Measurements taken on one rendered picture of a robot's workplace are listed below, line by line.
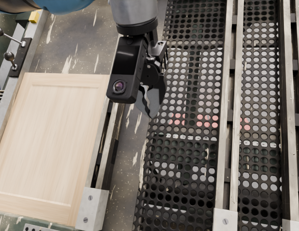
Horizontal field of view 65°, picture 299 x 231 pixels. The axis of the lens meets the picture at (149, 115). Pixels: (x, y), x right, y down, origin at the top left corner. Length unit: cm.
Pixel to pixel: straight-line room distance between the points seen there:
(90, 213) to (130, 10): 61
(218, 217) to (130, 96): 48
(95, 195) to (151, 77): 48
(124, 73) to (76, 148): 58
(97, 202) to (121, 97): 49
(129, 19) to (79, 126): 62
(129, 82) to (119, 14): 10
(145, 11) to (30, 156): 78
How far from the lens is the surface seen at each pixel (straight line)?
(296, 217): 76
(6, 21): 151
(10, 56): 110
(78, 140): 93
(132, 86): 37
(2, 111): 116
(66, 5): 28
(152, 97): 47
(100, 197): 80
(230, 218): 73
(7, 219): 100
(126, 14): 39
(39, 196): 97
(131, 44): 41
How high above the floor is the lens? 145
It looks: 15 degrees down
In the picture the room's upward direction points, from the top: straight up
